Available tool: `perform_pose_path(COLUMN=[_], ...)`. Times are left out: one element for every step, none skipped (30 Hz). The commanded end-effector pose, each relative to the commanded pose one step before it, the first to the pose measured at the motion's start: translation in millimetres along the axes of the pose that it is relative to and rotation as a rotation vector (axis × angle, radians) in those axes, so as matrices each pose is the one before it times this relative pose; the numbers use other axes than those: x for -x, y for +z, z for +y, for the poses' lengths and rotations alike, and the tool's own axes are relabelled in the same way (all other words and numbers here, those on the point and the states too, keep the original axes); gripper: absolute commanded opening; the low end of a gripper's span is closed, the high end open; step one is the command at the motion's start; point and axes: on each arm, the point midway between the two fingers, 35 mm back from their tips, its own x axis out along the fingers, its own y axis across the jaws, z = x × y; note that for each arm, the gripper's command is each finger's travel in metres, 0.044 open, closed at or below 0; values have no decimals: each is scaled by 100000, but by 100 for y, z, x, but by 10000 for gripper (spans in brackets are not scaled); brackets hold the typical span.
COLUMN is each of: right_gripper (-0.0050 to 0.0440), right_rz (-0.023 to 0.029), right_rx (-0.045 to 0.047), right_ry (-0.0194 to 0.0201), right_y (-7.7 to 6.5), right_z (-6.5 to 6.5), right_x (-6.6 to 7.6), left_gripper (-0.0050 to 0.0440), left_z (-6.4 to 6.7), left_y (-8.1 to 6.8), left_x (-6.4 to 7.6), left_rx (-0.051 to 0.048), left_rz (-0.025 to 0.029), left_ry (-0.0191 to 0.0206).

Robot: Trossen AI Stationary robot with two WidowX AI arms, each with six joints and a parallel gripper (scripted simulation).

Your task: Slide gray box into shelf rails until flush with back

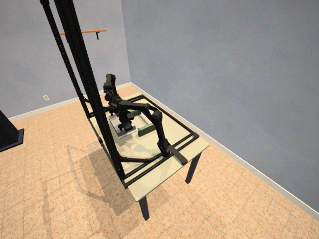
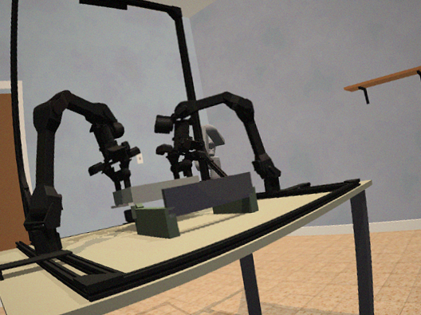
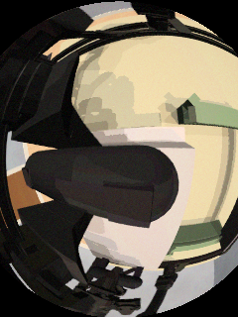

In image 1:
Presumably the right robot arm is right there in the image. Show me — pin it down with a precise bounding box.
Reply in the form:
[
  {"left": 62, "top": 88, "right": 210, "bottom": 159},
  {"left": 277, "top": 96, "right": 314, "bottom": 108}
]
[{"left": 109, "top": 100, "right": 171, "bottom": 159}]

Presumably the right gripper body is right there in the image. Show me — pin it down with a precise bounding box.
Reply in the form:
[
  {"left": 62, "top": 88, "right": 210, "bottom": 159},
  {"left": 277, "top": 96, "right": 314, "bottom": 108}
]
[{"left": 116, "top": 113, "right": 133, "bottom": 131}]

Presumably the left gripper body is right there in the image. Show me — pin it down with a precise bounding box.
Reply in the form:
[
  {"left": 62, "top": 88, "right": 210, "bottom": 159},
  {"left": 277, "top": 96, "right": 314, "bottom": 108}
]
[{"left": 108, "top": 97, "right": 117, "bottom": 105}]

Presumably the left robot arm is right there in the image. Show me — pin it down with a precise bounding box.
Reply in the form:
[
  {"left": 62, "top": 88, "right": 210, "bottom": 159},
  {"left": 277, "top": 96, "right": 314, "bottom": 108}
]
[{"left": 103, "top": 74, "right": 121, "bottom": 104}]

